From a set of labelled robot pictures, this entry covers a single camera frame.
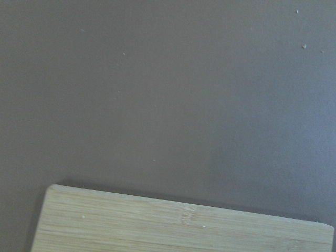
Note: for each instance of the bamboo cutting board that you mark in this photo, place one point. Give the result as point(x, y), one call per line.
point(78, 219)

